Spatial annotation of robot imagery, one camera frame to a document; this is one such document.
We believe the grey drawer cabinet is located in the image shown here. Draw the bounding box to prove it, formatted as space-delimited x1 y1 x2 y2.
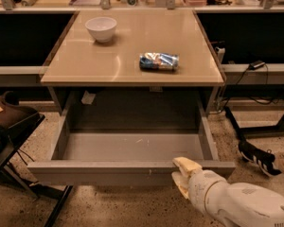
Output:
39 9 227 118

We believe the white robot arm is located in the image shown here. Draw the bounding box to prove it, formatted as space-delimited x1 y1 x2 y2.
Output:
171 157 284 227

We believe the black power adapter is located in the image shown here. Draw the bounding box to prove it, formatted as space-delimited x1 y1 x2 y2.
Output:
248 61 265 70

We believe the blue foil snack bag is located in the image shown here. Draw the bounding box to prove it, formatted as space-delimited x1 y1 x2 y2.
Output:
139 52 179 71

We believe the black rolling cart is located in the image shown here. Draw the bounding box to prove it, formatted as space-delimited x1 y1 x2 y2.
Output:
0 91 72 227

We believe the white ceramic bowl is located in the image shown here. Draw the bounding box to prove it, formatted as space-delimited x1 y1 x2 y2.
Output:
85 17 117 43

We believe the black sneaker with stripes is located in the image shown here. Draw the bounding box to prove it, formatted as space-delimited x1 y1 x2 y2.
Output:
238 141 281 177

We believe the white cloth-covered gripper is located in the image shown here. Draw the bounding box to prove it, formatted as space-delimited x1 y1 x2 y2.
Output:
171 157 227 216

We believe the grey top drawer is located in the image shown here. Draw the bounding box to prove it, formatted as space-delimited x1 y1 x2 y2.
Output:
27 88 237 186

